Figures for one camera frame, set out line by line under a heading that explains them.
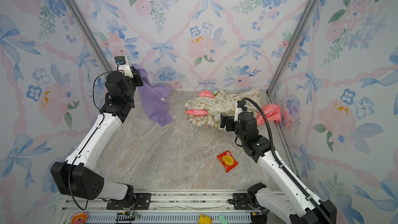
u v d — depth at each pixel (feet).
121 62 1.90
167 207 2.40
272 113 3.36
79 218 2.21
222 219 2.26
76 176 1.30
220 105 3.18
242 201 2.35
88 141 1.48
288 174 1.45
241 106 2.05
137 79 2.11
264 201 2.00
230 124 2.18
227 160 2.80
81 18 2.63
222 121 2.21
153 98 2.80
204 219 2.22
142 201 2.43
